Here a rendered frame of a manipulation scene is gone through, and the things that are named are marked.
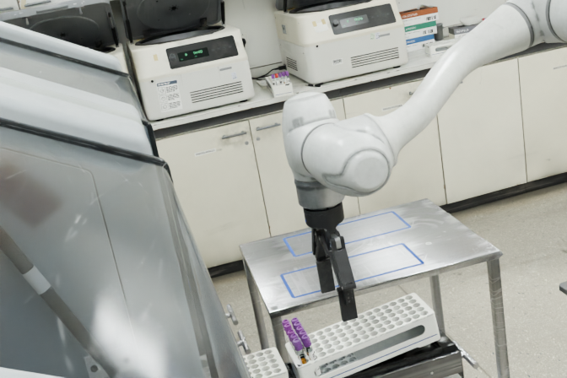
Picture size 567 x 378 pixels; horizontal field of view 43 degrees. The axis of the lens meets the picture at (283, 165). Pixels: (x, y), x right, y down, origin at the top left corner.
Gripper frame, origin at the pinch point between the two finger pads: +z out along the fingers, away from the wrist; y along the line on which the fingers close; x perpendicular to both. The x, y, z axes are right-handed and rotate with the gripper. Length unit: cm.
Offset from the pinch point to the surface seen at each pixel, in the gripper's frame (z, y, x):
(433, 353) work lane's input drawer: 14.7, -5.1, -16.4
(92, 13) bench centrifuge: -52, 251, 34
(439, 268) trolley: 13.9, 26.8, -33.7
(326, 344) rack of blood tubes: 8.9, -0.5, 3.8
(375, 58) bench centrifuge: -5, 230, -101
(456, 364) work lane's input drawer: 18.0, -6.2, -20.6
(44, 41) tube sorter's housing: -56, 54, 46
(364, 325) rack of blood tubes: 8.1, 1.3, -5.1
